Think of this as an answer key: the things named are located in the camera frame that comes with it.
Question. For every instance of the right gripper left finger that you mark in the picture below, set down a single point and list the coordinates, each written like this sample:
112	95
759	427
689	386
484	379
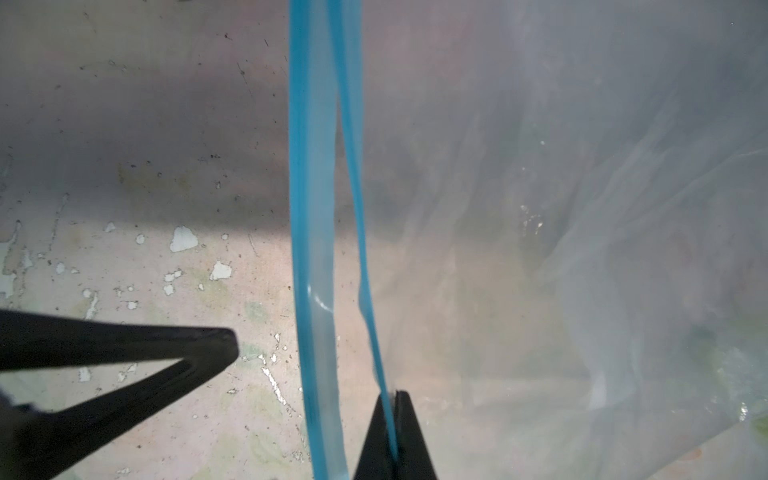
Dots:
376	461

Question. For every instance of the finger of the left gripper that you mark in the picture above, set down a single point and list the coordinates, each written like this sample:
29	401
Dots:
36	444

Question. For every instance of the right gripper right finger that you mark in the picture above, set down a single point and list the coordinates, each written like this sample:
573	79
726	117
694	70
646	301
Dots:
413	461

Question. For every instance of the clear zip bag blue zipper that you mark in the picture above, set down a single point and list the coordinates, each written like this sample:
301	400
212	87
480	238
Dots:
546	221

